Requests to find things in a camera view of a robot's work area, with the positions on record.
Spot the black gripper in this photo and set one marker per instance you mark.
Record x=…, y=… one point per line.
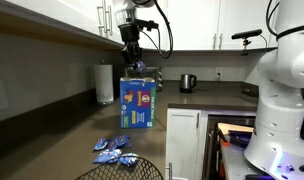
x=130, y=36

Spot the blue snack packet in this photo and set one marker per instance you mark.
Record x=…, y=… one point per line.
x=101, y=144
x=129, y=159
x=107, y=156
x=119, y=141
x=140, y=66

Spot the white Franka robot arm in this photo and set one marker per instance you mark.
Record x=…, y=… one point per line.
x=278, y=110

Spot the blue macaroni cardboard box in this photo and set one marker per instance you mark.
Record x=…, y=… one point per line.
x=137, y=106

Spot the white paper towel roll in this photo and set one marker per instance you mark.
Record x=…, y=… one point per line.
x=104, y=83

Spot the steel electric kettle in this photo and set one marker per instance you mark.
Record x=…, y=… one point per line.
x=186, y=83

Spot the white lower cabinet door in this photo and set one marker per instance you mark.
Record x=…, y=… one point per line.
x=182, y=146

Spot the dark object on counter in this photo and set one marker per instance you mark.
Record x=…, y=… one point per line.
x=250, y=92

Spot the light wooden board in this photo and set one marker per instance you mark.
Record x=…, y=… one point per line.
x=235, y=128

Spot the blue and black tool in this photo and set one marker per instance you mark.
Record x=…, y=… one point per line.
x=240, y=138

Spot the perforated metal cart top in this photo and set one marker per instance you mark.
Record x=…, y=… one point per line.
x=235, y=163

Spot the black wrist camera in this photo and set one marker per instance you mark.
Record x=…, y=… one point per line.
x=147, y=25

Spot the small white wall outlet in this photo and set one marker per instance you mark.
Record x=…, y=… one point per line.
x=219, y=72

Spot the black camera on stand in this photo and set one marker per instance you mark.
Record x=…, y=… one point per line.
x=247, y=34

